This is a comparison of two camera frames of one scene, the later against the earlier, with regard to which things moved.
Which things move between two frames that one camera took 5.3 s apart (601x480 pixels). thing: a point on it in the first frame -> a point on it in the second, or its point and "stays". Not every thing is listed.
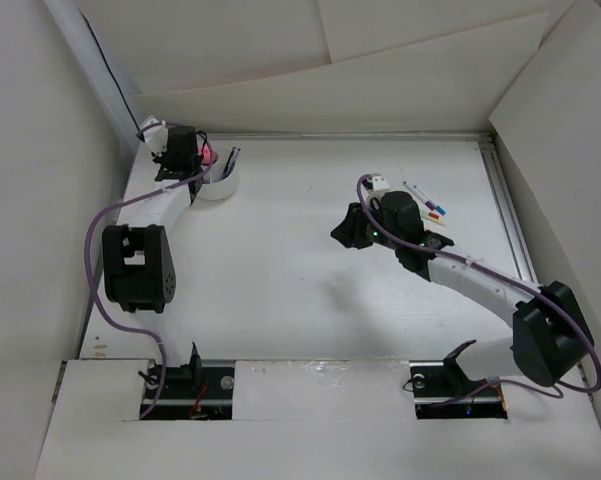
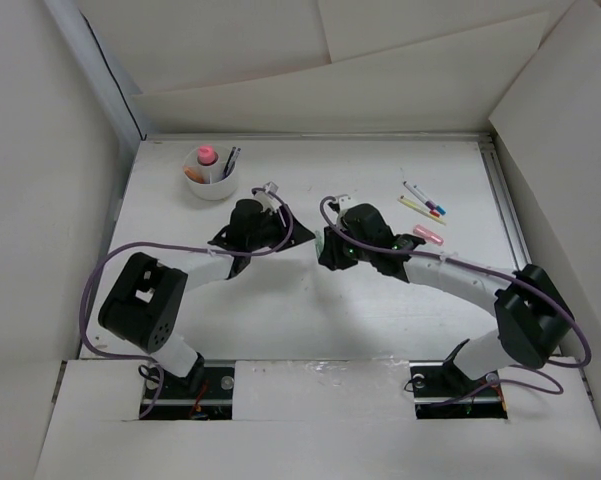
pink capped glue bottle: x=208 y=156 stays
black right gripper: x=350 y=230 -> x=331 y=256
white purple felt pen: x=431 y=206 stays
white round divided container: x=218 y=188 stays
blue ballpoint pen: x=231 y=161 stays
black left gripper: x=162 y=159 -> x=278 y=221
